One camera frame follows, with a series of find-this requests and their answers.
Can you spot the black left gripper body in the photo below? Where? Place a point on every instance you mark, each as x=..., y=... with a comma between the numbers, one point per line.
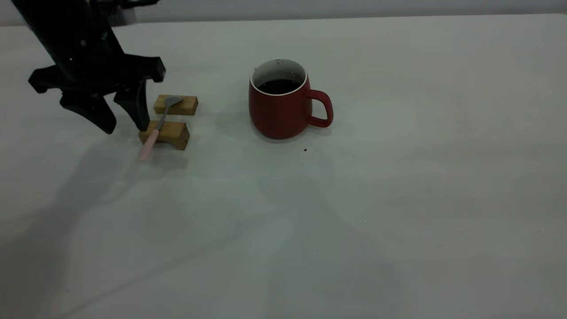
x=97, y=73

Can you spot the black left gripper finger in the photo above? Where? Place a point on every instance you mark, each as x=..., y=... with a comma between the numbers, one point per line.
x=136, y=104
x=93, y=110

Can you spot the red ceramic mug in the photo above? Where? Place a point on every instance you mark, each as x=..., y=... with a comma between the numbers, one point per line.
x=277, y=115

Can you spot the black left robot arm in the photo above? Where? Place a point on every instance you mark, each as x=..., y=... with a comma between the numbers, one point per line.
x=57, y=26

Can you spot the dark coffee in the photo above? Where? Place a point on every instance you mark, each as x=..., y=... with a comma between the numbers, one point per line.
x=279, y=86

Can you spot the flat wooden block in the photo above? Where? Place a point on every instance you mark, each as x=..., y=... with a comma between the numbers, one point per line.
x=184, y=106

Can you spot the arched wooden block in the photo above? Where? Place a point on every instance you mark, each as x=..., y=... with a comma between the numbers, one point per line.
x=175, y=134

